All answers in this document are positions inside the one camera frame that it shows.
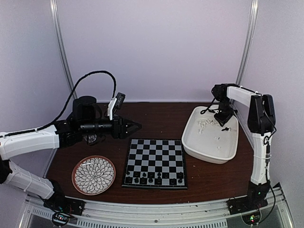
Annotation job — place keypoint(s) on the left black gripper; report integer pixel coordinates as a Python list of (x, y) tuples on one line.
[(119, 130)]

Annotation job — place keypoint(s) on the clear drinking glass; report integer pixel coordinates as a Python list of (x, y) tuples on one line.
[(90, 138)]

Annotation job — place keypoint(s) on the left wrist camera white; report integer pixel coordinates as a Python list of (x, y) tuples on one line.
[(114, 105)]

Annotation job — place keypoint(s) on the left aluminium frame post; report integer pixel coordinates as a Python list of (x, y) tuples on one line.
[(60, 42)]

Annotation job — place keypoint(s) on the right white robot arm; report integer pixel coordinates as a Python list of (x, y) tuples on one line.
[(261, 123)]

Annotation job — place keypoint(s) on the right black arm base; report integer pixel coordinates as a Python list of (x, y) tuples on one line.
[(242, 204)]

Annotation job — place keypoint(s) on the white plastic tub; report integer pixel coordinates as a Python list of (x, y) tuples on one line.
[(213, 145)]

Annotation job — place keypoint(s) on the aluminium frame post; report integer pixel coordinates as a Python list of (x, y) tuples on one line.
[(248, 41), (60, 42)]

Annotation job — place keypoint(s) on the pile of white chess pieces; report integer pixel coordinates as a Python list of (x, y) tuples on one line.
[(203, 123)]

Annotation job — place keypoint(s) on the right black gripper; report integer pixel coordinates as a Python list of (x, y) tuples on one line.
[(224, 118)]

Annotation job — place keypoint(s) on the right aluminium frame post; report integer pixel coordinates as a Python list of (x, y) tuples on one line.
[(248, 41)]

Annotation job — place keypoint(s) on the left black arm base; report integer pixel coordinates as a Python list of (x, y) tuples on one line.
[(64, 205)]

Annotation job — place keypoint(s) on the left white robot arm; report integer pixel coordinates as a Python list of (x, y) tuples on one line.
[(18, 143)]

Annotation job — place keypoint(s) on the black and grey chessboard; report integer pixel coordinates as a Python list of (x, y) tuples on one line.
[(156, 156)]

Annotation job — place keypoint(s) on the floral patterned plate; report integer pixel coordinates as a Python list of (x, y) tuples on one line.
[(93, 175)]

